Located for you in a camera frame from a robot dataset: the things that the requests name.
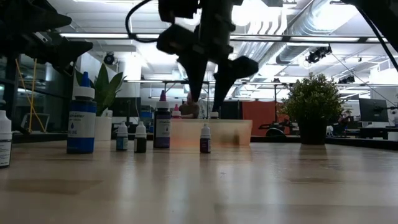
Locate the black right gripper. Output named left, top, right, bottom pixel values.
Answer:
left=156, top=0, right=259, bottom=112

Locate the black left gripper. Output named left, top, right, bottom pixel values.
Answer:
left=0, top=0, right=94, bottom=73

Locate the small purple bottle white cap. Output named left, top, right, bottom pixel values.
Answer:
left=199, top=123, right=211, bottom=154

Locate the small dark bottle white cap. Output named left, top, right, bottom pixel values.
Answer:
left=0, top=109, right=13, bottom=169
left=134, top=121, right=147, bottom=154

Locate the small teal bottle white cap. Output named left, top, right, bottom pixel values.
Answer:
left=116, top=121, right=129, bottom=152

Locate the large purple food coloring bottle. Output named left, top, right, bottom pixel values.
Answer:
left=152, top=90, right=172, bottom=149

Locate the large blue food coloring bottle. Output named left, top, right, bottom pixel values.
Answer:
left=66, top=71, right=98, bottom=155

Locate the person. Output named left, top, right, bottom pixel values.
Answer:
left=178, top=91, right=200, bottom=120

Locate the long ceiling light bar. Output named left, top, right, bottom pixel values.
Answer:
left=58, top=32, right=398, bottom=44

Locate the orange translucent plastic bin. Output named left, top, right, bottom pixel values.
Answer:
left=170, top=118, right=254, bottom=147

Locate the red partition panel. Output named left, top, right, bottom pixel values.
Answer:
left=241, top=100, right=280, bottom=137

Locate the snake plant in white pot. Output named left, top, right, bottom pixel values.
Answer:
left=74, top=63, right=127, bottom=142

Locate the bushy plant in black pot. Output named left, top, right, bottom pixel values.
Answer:
left=279, top=72, right=345, bottom=146

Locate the black monitor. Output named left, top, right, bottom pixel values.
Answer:
left=358, top=98, right=389, bottom=123

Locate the yellow extension cable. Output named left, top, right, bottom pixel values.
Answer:
left=14, top=58, right=47, bottom=133

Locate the black camera cable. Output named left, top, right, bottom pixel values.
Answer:
left=124, top=0, right=161, bottom=44

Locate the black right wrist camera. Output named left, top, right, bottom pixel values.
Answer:
left=157, top=0, right=200, bottom=23

